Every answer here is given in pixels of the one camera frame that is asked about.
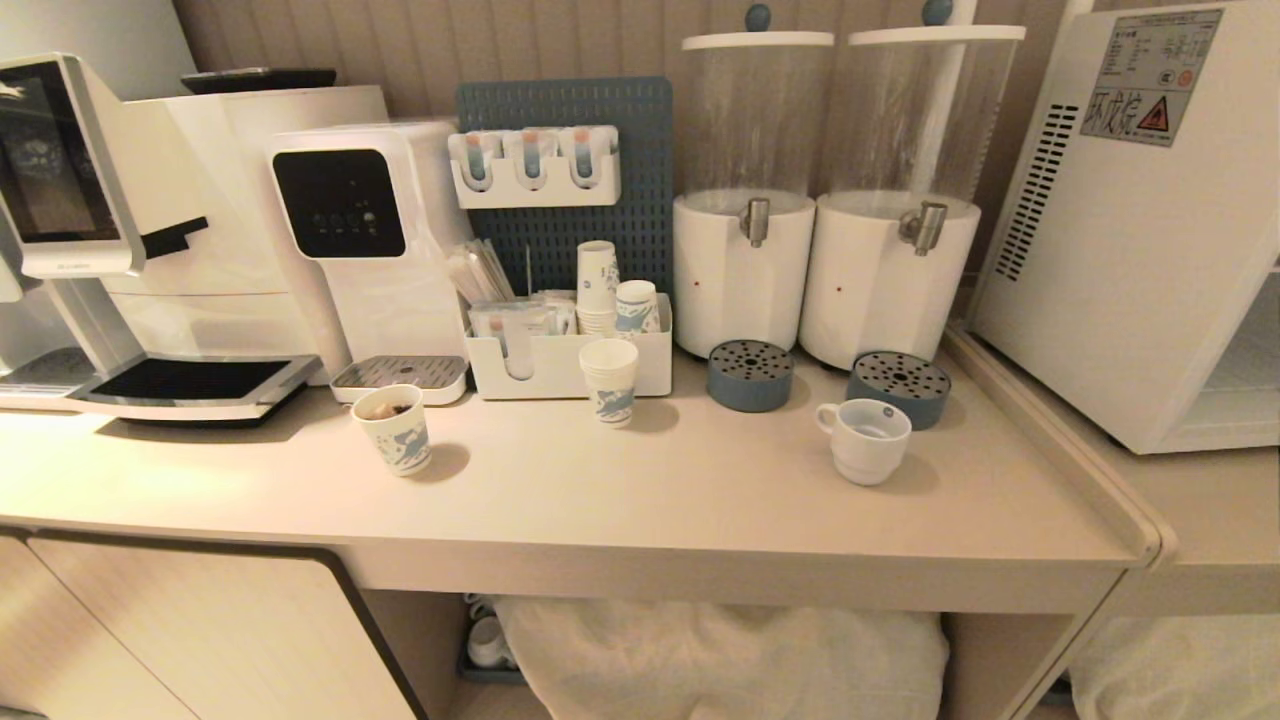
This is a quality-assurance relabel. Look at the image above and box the metal drip tray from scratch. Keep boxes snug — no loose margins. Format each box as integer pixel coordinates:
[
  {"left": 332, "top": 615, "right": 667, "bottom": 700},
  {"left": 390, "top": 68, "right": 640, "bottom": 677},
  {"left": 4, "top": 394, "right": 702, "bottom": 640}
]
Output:
[{"left": 330, "top": 355, "right": 470, "bottom": 406}]

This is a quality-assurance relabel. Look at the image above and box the white wall cup dispenser holder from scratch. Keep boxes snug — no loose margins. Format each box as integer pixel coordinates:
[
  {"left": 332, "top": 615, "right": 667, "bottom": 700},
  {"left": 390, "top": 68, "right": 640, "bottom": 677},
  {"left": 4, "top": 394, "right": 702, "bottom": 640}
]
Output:
[{"left": 447, "top": 125, "right": 621, "bottom": 210}]

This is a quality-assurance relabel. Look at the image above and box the white water dispenser black panel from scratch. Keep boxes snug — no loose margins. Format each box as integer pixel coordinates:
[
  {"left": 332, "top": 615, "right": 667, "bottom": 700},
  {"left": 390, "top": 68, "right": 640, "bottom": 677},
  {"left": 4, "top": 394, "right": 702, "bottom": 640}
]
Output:
[{"left": 267, "top": 118, "right": 471, "bottom": 405}]

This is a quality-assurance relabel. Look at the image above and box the paper cup blue print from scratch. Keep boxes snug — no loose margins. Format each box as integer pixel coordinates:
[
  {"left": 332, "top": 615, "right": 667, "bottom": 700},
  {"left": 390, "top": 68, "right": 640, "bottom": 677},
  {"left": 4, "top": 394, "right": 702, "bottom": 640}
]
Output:
[
  {"left": 579, "top": 338, "right": 640, "bottom": 429},
  {"left": 614, "top": 280, "right": 661, "bottom": 335}
]

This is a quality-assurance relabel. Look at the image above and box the white coffee machine with screen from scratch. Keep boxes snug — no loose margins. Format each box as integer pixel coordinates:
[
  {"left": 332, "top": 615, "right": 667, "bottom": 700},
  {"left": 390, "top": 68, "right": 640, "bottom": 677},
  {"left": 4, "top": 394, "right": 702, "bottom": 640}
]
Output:
[{"left": 0, "top": 52, "right": 391, "bottom": 423}]

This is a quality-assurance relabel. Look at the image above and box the stack of paper cups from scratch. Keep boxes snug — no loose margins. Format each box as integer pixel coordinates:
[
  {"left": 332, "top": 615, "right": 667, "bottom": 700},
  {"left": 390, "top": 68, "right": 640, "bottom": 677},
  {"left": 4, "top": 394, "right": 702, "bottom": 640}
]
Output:
[{"left": 576, "top": 240, "right": 620, "bottom": 337}]

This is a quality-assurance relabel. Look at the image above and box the white condiment organizer box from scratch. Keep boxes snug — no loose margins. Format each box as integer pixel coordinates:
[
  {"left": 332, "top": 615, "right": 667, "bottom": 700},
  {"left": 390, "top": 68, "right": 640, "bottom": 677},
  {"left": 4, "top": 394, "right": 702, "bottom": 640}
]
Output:
[{"left": 464, "top": 293, "right": 674, "bottom": 401}]

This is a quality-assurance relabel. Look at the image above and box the blue pegboard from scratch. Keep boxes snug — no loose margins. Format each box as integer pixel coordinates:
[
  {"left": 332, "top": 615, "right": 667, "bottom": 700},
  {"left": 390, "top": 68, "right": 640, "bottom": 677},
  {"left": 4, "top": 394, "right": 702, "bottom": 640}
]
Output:
[{"left": 456, "top": 77, "right": 675, "bottom": 297}]

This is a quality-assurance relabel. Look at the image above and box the black flat tray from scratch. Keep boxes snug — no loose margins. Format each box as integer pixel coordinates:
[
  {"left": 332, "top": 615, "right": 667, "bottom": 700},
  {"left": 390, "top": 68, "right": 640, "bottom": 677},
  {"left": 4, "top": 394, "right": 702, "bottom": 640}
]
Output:
[{"left": 181, "top": 67, "right": 338, "bottom": 95}]

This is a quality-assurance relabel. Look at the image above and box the white ceramic mug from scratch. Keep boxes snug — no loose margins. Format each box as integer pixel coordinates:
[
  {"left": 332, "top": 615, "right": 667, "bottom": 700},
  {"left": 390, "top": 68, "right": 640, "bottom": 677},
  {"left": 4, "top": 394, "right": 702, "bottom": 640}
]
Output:
[{"left": 816, "top": 399, "right": 913, "bottom": 487}]

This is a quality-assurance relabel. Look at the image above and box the paper cup with tea bag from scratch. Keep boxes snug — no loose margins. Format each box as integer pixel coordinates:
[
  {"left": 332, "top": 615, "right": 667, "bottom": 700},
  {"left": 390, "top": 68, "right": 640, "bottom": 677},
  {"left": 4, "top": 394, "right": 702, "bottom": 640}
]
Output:
[{"left": 351, "top": 384, "right": 433, "bottom": 478}]

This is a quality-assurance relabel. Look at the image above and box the clear beverage dispenser white base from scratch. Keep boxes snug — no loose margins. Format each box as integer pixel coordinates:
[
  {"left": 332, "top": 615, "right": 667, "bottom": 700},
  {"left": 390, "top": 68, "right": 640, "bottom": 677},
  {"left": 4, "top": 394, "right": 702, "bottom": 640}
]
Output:
[
  {"left": 672, "top": 4, "right": 835, "bottom": 361},
  {"left": 798, "top": 0, "right": 1027, "bottom": 372}
]

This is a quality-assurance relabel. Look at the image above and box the blue round drip tray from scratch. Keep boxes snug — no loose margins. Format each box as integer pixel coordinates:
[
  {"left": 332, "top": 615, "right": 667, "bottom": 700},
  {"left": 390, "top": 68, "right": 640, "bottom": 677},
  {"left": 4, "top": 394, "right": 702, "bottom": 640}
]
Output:
[
  {"left": 707, "top": 339, "right": 794, "bottom": 413},
  {"left": 847, "top": 350, "right": 952, "bottom": 431}
]

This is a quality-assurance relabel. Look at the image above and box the white mini fridge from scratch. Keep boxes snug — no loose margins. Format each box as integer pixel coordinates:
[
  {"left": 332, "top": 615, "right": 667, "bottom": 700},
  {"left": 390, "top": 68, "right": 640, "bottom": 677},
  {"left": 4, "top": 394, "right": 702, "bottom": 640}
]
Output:
[{"left": 968, "top": 0, "right": 1280, "bottom": 456}]

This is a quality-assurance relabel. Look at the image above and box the wooden stirrer sticks bundle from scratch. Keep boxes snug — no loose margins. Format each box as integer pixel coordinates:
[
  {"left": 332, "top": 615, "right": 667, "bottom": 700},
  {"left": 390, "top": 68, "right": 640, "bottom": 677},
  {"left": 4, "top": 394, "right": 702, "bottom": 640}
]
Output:
[{"left": 447, "top": 238, "right": 516, "bottom": 305}]

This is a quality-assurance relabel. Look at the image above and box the white cabinet door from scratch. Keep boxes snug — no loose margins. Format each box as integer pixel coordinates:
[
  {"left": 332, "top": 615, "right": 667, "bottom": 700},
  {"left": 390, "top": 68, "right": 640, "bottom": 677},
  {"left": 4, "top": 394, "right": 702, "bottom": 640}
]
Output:
[{"left": 0, "top": 530, "right": 429, "bottom": 720}]

